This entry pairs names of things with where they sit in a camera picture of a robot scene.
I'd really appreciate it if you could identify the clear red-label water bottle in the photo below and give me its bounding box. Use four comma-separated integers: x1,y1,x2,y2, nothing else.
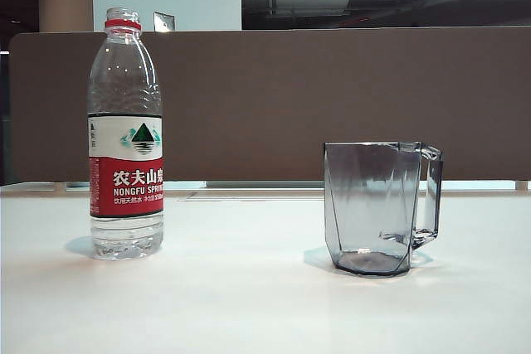
86,7,165,262

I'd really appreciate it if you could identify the transparent grey plastic mug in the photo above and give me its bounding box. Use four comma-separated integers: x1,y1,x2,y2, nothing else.
323,141,445,276

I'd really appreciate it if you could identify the brown desk partition panel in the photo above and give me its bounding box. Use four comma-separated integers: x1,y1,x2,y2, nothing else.
7,29,531,184

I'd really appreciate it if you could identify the small silver wall plate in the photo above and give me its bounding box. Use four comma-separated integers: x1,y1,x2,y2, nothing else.
153,11,176,32

